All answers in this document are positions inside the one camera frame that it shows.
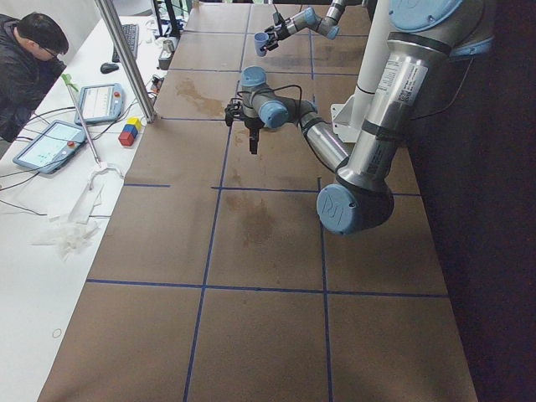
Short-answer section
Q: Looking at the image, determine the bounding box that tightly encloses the black keyboard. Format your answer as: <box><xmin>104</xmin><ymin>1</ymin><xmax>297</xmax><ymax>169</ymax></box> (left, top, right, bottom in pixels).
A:
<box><xmin>121</xmin><ymin>23</ymin><xmax>139</xmax><ymax>59</ymax></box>

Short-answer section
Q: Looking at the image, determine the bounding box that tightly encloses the seated person in black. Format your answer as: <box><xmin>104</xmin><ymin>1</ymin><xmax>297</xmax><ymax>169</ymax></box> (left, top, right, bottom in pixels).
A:
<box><xmin>1</xmin><ymin>13</ymin><xmax>69</xmax><ymax>143</ymax></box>

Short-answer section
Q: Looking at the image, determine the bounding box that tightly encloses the far teach pendant tablet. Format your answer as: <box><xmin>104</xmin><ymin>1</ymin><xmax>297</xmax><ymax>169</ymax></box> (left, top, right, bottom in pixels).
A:
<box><xmin>78</xmin><ymin>83</ymin><xmax>124</xmax><ymax>125</ymax></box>

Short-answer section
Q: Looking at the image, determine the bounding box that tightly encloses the thin metal rod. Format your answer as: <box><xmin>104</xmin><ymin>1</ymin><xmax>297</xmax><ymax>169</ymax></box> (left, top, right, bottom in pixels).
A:
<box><xmin>60</xmin><ymin>73</ymin><xmax>103</xmax><ymax>168</ymax></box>

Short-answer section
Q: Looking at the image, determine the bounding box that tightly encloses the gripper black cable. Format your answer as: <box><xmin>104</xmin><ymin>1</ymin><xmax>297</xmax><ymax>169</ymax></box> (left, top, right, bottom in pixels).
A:
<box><xmin>271</xmin><ymin>0</ymin><xmax>326</xmax><ymax>39</ymax></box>
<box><xmin>236</xmin><ymin>84</ymin><xmax>319</xmax><ymax>131</ymax></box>

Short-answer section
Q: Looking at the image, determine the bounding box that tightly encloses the crumpled white tissue pile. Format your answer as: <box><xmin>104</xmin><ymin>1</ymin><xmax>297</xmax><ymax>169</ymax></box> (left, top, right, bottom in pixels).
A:
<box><xmin>30</xmin><ymin>221</ymin><xmax>100</xmax><ymax>260</ymax></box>

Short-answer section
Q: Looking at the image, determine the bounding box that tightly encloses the near teach pendant tablet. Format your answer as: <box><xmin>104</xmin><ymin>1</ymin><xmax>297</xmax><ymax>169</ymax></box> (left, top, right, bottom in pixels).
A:
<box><xmin>13</xmin><ymin>120</ymin><xmax>85</xmax><ymax>174</ymax></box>

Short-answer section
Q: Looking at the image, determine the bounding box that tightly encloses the aluminium frame post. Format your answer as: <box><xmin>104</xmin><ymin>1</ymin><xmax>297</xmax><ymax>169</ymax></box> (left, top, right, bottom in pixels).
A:
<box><xmin>95</xmin><ymin>0</ymin><xmax>157</xmax><ymax>123</ymax></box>

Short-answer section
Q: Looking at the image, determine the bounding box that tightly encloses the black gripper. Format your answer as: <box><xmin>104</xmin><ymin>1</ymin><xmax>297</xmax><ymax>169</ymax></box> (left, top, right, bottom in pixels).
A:
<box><xmin>262</xmin><ymin>11</ymin><xmax>290</xmax><ymax>53</ymax></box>
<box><xmin>224</xmin><ymin>97</ymin><xmax>260</xmax><ymax>155</ymax></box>

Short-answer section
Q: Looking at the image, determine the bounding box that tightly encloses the small metal can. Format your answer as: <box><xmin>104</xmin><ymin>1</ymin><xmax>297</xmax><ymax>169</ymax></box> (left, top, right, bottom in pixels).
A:
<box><xmin>162</xmin><ymin>39</ymin><xmax>175</xmax><ymax>54</ymax></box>

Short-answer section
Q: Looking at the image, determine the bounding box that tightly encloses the light blue plastic cup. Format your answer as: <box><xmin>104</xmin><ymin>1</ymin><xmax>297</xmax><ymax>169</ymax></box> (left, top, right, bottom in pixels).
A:
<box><xmin>254</xmin><ymin>32</ymin><xmax>270</xmax><ymax>57</ymax></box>

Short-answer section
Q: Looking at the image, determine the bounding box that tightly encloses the black computer mouse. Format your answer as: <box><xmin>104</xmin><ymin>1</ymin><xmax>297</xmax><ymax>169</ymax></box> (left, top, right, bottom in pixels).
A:
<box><xmin>100</xmin><ymin>63</ymin><xmax>119</xmax><ymax>75</ymax></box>

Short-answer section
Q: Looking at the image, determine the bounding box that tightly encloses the red blue yellow block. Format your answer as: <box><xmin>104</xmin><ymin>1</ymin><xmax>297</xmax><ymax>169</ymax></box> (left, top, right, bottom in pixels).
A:
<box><xmin>118</xmin><ymin>117</ymin><xmax>142</xmax><ymax>147</ymax></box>

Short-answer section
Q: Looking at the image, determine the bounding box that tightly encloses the teach pendant tablet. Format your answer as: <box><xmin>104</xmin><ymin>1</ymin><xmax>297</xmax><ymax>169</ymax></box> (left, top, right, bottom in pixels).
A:
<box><xmin>13</xmin><ymin>120</ymin><xmax>85</xmax><ymax>174</ymax></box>
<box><xmin>78</xmin><ymin>83</ymin><xmax>124</xmax><ymax>125</ymax></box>

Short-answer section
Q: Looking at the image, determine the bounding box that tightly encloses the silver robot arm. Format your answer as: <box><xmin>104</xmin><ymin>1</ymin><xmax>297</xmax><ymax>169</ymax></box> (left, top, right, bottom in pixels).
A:
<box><xmin>254</xmin><ymin>1</ymin><xmax>347</xmax><ymax>57</ymax></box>
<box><xmin>225</xmin><ymin>1</ymin><xmax>496</xmax><ymax>235</ymax></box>

